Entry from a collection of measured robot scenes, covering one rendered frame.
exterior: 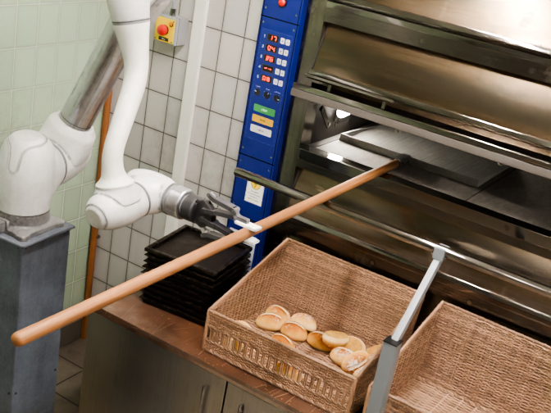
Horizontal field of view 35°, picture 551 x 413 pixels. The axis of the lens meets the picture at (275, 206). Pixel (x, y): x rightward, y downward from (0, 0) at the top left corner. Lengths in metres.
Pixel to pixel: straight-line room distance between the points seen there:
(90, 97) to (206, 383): 0.99
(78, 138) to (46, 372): 0.75
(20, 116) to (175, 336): 0.98
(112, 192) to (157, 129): 1.17
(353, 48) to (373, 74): 0.12
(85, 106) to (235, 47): 0.76
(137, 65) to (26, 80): 0.96
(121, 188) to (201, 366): 0.80
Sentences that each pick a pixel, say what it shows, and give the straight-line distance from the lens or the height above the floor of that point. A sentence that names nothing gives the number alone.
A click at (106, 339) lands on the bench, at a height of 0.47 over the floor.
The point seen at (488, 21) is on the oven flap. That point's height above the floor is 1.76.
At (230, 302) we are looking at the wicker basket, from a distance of 2.93.
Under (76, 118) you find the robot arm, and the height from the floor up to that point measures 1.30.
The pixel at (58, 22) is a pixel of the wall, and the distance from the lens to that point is 3.29.
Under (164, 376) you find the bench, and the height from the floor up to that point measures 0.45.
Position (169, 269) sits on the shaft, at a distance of 2.02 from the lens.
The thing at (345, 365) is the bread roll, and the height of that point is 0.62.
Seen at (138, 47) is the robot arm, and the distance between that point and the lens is 2.34.
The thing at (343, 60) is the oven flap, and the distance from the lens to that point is 2.94.
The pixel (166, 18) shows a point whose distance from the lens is 3.25.
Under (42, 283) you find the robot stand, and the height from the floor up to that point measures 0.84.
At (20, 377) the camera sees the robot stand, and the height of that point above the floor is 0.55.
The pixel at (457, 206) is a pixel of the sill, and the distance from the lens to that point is 2.86.
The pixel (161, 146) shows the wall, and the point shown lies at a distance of 3.44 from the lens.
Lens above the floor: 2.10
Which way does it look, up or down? 21 degrees down
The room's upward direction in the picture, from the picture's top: 10 degrees clockwise
